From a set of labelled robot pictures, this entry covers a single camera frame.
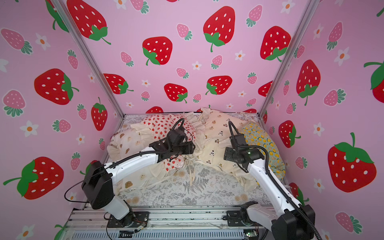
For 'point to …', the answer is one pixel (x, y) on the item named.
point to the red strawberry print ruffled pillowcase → (157, 127)
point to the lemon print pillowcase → (256, 136)
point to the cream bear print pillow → (125, 141)
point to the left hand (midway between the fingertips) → (193, 146)
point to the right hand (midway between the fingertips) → (230, 154)
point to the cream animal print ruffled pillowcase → (213, 130)
